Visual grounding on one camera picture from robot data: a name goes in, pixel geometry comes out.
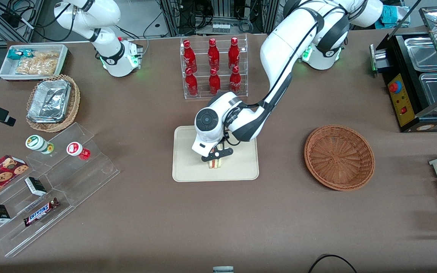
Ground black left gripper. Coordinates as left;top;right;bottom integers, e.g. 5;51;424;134
202;148;234;169

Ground beige rectangular serving tray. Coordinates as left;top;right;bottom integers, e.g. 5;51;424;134
172;125;260;183

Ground round brown wicker basket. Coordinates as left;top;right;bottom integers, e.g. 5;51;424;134
304;125;376;191

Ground light oval wicker basket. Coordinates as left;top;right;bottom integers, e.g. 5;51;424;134
25;74;81;133

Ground red cola bottle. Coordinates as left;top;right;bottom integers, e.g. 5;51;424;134
208;68;222;96
185;67;199;97
207;38;220;71
182;40;198;73
228;37;241;70
229;66;242;94

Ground clear acrylic bottle rack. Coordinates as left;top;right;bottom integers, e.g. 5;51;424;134
180;34;249;100

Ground clear acrylic tiered stand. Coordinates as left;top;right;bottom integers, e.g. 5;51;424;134
0;122;121;258

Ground red-lidded yogurt bottle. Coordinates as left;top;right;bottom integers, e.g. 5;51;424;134
66;141;91;161

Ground stacked aluminium foil trays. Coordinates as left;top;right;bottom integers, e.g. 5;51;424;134
27;79;71;124

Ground green-lidded yogurt bottle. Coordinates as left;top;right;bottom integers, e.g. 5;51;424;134
25;135;55;155

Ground Snickers chocolate bar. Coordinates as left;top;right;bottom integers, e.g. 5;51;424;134
23;197;61;228

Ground black food warmer appliance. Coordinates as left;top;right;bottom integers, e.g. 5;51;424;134
369;6;437;133

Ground clear bag of crackers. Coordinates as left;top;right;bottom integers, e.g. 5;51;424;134
15;51;60;75

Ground teal snack packet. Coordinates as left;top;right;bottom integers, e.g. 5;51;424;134
7;49;35;60

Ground white rectangular snack bin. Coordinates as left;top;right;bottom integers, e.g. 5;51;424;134
0;44;69;82

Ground teal plastic bag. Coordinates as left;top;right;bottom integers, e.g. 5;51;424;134
382;5;411;25

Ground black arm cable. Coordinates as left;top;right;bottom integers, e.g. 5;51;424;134
222;6;350;146

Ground aluminium frame rack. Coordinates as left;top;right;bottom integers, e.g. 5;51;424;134
160;0;285;37

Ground black floor cable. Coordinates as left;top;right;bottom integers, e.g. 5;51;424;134
308;254;358;273

